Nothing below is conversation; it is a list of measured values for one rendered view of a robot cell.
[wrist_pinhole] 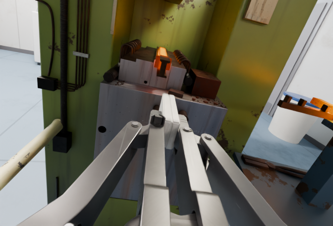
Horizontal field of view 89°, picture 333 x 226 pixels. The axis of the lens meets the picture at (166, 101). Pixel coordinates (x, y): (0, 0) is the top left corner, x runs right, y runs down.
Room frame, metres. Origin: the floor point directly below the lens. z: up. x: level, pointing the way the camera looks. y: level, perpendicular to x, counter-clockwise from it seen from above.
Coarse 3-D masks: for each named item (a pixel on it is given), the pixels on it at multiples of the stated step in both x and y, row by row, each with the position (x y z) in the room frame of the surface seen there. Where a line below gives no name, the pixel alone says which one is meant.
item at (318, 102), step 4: (312, 100) 0.60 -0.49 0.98; (316, 100) 0.58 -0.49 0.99; (320, 100) 0.57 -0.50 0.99; (316, 104) 0.57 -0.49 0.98; (320, 104) 0.56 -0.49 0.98; (328, 104) 0.53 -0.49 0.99; (332, 104) 0.55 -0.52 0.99; (332, 108) 0.51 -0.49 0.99; (328, 112) 0.52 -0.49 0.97; (332, 112) 0.51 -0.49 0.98
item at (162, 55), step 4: (160, 48) 0.79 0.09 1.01; (164, 48) 0.84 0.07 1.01; (160, 52) 0.65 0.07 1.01; (164, 52) 0.68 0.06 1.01; (156, 56) 0.50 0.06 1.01; (160, 56) 0.46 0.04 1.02; (164, 56) 0.48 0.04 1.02; (168, 56) 0.50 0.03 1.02; (156, 60) 0.50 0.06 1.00; (160, 60) 0.42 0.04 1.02; (164, 60) 0.42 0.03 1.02; (168, 60) 0.43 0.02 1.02; (156, 64) 0.50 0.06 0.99; (160, 64) 0.50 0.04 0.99; (164, 64) 0.42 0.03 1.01; (168, 64) 0.50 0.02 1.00; (160, 68) 0.45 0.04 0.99; (164, 68) 0.42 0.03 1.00; (168, 68) 0.50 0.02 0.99; (160, 72) 0.42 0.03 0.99; (164, 72) 0.42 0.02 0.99; (160, 76) 0.42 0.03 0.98; (164, 76) 0.42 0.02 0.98
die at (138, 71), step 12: (144, 48) 0.89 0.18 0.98; (120, 60) 0.50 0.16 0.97; (132, 60) 0.51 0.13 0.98; (144, 60) 0.51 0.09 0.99; (120, 72) 0.50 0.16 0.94; (132, 72) 0.50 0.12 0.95; (144, 72) 0.51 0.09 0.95; (156, 72) 0.51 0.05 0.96; (168, 72) 0.52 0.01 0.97; (180, 72) 0.52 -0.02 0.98; (144, 84) 0.51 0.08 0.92; (156, 84) 0.51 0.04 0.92; (168, 84) 0.52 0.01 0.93; (180, 84) 0.52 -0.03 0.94
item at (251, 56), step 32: (224, 0) 0.88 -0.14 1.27; (288, 0) 0.70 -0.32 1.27; (224, 32) 0.75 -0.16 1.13; (256, 32) 0.69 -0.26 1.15; (288, 32) 0.71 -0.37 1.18; (224, 64) 0.68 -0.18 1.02; (256, 64) 0.70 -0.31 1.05; (224, 96) 0.69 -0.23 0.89; (256, 96) 0.71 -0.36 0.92; (224, 128) 0.70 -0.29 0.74
